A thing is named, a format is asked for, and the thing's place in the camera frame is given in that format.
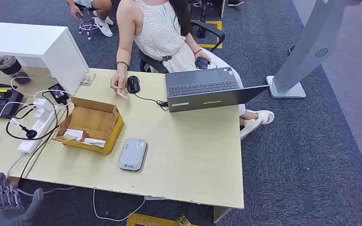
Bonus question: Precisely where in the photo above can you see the black office chair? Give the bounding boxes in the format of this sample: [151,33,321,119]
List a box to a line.
[138,20,226,74]

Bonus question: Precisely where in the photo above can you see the chrome stool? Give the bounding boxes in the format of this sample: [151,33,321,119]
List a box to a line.
[74,3,100,40]

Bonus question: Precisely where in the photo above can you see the white hanging cable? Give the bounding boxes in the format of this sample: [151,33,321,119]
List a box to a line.
[92,188,146,223]

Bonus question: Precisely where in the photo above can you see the black adapter cord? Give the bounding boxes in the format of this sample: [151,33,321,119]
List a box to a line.
[20,103,70,178]

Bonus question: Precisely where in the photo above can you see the grey open laptop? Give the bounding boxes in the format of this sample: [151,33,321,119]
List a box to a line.
[165,66,271,113]

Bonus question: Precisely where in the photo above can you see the thin white charging cable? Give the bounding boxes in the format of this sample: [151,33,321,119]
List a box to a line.
[10,75,76,98]

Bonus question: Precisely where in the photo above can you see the grey kiosk stand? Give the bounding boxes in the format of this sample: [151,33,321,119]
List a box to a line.
[266,0,362,99]

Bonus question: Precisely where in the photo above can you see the seated person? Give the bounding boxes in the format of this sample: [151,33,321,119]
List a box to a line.
[110,0,275,140]

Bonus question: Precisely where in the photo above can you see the black stand post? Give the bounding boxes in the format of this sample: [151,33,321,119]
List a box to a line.
[189,0,214,39]

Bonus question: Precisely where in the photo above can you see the white power strip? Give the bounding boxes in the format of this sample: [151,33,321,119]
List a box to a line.
[17,107,58,156]

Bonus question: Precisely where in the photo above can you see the person's left hand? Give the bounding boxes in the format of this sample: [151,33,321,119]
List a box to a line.
[195,49,213,66]

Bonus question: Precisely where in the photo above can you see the white paper card sleeve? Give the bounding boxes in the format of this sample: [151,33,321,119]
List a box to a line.
[64,129,84,141]
[83,137,107,148]

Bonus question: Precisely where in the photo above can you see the open cardboard box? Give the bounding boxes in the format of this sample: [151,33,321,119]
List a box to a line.
[51,97,125,156]

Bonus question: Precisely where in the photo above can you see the grey card reader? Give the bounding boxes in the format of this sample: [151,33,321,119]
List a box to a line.
[117,138,148,172]

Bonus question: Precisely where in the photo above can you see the black looped plug cable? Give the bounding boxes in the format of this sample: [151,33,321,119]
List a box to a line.
[5,92,69,141]

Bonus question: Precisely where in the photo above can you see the black power adapter brick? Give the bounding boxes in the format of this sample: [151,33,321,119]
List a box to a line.
[48,83,70,105]

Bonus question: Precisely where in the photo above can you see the white cabinet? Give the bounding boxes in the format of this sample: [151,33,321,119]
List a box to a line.
[0,21,90,94]

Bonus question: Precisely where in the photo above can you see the dark lidded coffee cup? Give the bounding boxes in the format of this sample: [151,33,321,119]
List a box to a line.
[0,55,32,87]

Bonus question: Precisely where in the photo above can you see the person on stool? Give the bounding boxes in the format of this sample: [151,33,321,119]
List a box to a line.
[66,0,115,38]

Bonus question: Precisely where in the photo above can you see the clear case of cards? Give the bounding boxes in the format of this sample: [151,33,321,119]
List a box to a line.
[80,72,96,86]

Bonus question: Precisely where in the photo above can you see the dark smartphone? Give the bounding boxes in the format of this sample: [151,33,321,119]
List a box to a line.
[195,57,210,70]

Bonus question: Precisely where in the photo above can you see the black computer mouse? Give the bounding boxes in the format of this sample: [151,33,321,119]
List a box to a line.
[127,75,140,94]

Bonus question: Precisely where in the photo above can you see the patterned card on floor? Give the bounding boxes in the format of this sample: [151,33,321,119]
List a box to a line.
[177,214,191,226]

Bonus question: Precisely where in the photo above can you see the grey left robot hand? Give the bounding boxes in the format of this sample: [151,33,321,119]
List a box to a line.
[0,172,44,226]

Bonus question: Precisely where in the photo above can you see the thick white power strip cord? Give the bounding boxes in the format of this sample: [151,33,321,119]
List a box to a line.
[6,154,75,197]

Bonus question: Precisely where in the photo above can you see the patterned room key card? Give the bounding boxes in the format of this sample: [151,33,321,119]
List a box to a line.
[52,135,75,144]

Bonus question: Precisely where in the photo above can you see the black mouse cable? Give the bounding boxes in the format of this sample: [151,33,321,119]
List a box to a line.
[134,93,169,111]

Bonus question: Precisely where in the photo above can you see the person's right hand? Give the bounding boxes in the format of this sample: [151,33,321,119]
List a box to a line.
[110,72,129,92]

